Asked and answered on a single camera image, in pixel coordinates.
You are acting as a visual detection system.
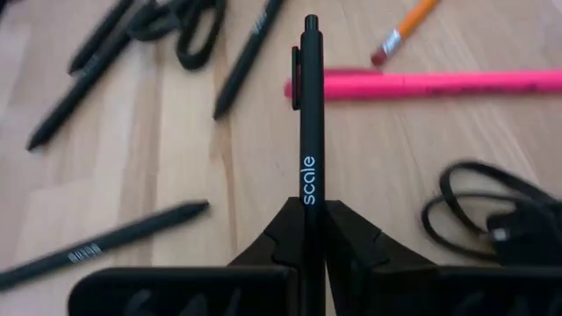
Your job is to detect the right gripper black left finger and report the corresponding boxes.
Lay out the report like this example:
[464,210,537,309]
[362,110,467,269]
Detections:
[68,196,304,316]

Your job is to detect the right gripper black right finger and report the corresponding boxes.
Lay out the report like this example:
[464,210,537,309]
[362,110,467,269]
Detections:
[325,199,562,316]

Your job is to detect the black scale pen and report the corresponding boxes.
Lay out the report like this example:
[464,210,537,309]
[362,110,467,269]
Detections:
[67,0,136,75]
[291,14,327,316]
[213,0,286,120]
[0,199,211,293]
[25,17,153,152]

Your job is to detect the pink highlighter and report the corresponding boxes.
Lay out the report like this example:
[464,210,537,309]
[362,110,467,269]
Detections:
[284,67,562,103]

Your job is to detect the black-handled scissors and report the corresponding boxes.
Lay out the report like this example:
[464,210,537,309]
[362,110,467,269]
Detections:
[126,0,228,71]

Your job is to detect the orange pencil with eraser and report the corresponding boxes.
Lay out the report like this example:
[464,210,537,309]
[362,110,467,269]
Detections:
[371,0,441,68]

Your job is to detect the black lamp power cord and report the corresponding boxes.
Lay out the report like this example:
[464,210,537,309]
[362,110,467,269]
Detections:
[421,161,562,267]

